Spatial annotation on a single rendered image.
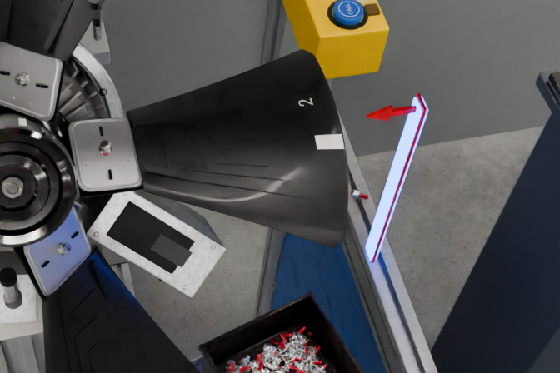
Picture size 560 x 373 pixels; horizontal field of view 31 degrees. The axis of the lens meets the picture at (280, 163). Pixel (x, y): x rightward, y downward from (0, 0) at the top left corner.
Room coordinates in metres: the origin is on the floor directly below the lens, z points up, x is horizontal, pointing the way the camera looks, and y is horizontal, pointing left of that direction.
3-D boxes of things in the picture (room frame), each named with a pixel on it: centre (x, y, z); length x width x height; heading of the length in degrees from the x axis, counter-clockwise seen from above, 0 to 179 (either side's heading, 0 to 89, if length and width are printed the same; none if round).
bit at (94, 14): (0.59, 0.18, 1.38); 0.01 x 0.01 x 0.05
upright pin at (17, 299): (0.53, 0.28, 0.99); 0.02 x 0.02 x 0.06
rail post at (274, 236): (1.04, -0.02, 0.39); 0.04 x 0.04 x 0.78; 23
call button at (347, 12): (0.96, -0.06, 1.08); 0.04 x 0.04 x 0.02
